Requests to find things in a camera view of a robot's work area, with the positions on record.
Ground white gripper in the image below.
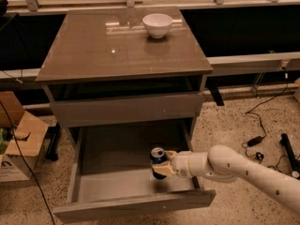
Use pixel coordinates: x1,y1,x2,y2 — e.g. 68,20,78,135
153,151,191,178

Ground blue pepsi can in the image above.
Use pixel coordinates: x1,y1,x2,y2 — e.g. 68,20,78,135
150,147,167,180

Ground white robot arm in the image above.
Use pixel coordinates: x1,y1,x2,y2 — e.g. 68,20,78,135
150,145,300,214

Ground open grey middle drawer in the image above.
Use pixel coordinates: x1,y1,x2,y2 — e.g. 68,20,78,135
53,119,216,224

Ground grey drawer cabinet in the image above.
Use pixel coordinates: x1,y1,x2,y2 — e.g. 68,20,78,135
35,6,217,225

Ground closed grey top drawer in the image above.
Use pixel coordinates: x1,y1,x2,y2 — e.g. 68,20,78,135
50,93,203,128

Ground black stand foot left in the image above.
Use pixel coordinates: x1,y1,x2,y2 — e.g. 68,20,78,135
45,124,60,161

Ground black metal bar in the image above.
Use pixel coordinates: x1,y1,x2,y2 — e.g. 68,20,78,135
280,133,300,179

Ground white ceramic bowl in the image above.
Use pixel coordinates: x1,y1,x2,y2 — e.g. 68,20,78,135
142,13,173,38

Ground brown cardboard box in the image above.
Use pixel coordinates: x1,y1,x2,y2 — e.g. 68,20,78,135
0,91,49,182

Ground black power adapter cable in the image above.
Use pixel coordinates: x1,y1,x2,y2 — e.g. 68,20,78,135
241,64,290,173

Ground black cable on left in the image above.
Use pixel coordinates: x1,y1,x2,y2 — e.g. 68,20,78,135
0,100,56,225

